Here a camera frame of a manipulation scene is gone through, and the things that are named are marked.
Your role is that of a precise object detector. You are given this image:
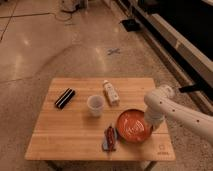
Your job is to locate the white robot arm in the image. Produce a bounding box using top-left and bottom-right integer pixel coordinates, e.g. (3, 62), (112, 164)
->
(144, 85), (213, 145)

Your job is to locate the white paper cup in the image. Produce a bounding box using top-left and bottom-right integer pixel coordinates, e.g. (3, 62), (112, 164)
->
(87, 95), (104, 117)

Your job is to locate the orange ceramic bowl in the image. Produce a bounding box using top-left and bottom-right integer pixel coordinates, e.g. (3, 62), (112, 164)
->
(115, 109), (153, 143)

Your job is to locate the white plastic bottle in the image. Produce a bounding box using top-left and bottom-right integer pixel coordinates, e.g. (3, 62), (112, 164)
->
(103, 80), (120, 106)

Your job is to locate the black rectangular box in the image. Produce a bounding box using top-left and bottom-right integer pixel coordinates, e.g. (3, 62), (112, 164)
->
(55, 88), (75, 109)

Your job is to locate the wooden table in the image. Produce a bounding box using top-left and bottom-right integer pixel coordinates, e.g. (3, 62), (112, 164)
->
(25, 78), (175, 162)

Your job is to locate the black floor plate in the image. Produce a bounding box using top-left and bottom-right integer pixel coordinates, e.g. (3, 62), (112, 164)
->
(121, 19), (140, 32)

